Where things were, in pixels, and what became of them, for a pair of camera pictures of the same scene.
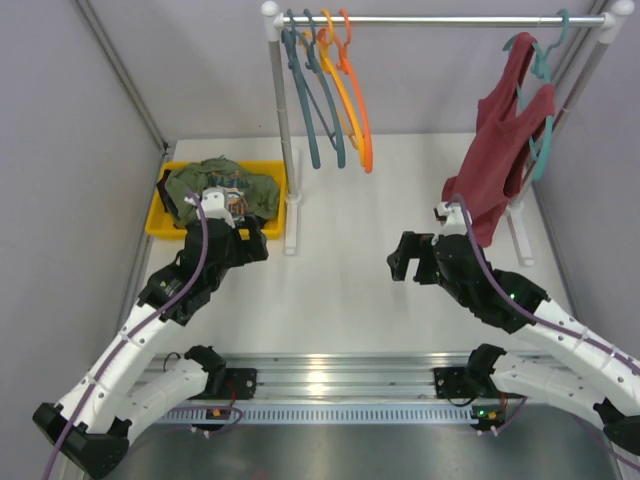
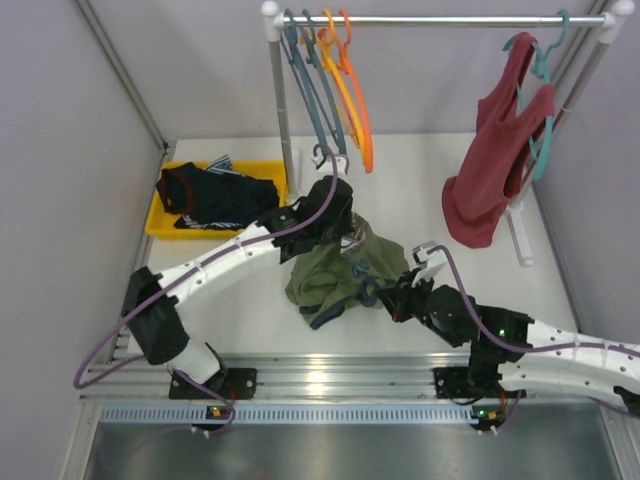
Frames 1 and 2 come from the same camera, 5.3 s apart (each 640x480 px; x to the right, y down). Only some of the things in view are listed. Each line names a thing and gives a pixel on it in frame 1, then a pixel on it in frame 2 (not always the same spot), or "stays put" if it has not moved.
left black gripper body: x=251 y=242 to x=342 y=226
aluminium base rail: x=342 y=377 stays put
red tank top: x=508 y=128 stays put
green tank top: x=257 y=196 to x=344 y=274
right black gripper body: x=419 y=245 to x=411 y=301
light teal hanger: x=541 y=68 stays put
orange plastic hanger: x=345 y=65 stays put
